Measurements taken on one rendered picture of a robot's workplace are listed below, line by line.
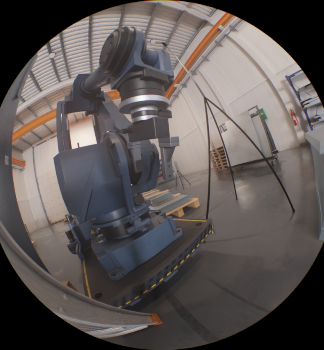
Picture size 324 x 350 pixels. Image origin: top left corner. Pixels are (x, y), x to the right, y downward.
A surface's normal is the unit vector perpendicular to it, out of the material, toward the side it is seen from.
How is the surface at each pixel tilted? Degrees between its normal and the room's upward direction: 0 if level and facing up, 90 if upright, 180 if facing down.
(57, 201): 90
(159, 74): 112
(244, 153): 78
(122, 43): 136
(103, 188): 125
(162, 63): 105
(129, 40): 130
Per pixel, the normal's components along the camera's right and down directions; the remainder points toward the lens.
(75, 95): 0.67, 0.48
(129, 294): 0.59, -0.22
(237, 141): -0.91, 0.11
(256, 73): -0.88, 0.33
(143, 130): -0.73, 0.27
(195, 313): -0.35, -0.94
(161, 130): 0.68, 0.15
